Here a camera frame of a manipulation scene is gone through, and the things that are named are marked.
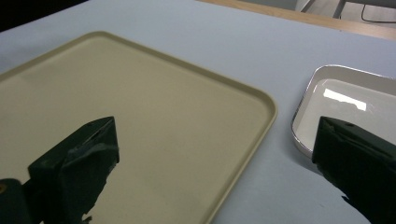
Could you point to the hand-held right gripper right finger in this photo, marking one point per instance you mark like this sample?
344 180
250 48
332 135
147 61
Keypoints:
358 161

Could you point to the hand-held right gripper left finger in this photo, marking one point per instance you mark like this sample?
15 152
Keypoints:
77 168

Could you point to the white square dish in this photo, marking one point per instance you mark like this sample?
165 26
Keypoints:
345 102

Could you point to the beige plastic tray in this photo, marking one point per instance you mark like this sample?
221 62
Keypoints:
155 109

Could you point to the metal stand leg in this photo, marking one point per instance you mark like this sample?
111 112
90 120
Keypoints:
337 7

